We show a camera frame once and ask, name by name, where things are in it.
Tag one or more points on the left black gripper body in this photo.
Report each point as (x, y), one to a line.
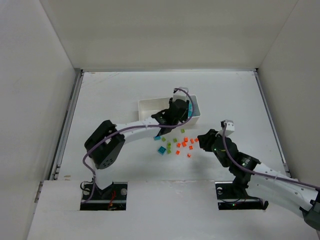
(182, 110)

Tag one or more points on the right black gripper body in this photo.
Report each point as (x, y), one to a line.
(208, 141)

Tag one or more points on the blue lego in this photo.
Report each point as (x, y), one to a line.
(192, 110)

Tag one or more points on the small blue lego brick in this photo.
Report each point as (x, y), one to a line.
(157, 137)

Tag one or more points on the large blue lego brick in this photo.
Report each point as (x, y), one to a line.
(162, 150)

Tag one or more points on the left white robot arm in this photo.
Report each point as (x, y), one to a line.
(104, 145)

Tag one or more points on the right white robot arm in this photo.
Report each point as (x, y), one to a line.
(253, 178)

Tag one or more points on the white three-compartment sorting tray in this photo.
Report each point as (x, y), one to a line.
(148, 107)

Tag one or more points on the green lego stacked pair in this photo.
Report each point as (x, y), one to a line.
(169, 145)

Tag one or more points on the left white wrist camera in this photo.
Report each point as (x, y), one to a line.
(180, 93)

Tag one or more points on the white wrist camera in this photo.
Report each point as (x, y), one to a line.
(227, 127)
(180, 93)

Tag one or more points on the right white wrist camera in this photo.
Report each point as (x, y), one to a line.
(227, 127)

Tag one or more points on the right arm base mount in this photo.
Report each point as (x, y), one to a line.
(232, 198)

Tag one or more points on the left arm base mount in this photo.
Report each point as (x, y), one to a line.
(112, 198)

